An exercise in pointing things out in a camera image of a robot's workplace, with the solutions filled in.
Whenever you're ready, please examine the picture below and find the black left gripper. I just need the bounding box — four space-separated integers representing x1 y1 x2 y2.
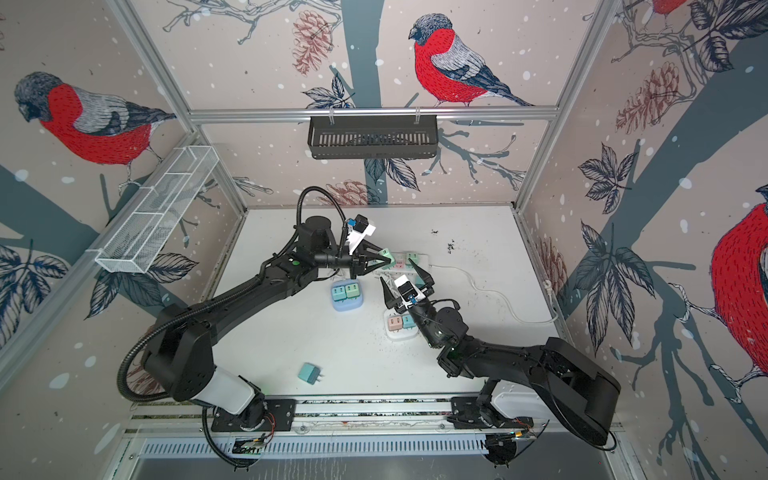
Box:
313 241 389 280

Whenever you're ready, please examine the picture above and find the white long power strip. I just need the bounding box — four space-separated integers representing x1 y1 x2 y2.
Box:
373 250 430 278

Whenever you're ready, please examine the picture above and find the light green charger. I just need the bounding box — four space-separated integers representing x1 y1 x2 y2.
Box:
405 252 420 267

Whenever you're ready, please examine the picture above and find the pink charger plug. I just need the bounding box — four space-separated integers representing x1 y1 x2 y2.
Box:
387 316 403 332

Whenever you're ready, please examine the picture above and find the white square power strip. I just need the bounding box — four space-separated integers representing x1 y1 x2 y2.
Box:
384 313 419 342

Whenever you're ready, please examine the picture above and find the blue square power strip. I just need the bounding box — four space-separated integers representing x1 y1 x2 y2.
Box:
331 280 364 312

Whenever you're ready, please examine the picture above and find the teal charger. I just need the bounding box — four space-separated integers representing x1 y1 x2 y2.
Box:
331 286 347 302

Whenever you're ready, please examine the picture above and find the teal charger front lowest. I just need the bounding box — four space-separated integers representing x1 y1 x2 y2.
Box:
298 362 321 385

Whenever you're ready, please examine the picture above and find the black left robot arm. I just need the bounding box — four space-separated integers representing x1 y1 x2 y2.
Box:
116 205 390 429

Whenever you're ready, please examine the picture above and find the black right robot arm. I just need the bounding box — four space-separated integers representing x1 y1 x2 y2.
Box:
380 265 621 452

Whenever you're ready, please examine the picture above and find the black hanging basket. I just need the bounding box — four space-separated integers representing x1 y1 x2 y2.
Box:
307 115 439 160

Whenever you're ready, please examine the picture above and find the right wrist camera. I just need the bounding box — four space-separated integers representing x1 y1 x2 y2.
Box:
394 275 427 308

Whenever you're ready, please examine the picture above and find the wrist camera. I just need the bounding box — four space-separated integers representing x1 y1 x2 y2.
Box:
346 214 376 254
394 275 427 308

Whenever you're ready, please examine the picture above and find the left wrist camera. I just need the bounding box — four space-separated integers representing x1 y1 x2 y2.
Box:
346 214 376 254

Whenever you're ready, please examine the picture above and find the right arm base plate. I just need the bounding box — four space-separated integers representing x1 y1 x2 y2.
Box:
446 396 535 431

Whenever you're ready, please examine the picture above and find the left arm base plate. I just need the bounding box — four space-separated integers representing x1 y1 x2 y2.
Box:
211 398 297 433

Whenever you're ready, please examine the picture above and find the white wire mesh shelf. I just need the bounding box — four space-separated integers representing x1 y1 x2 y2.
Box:
95 145 219 273

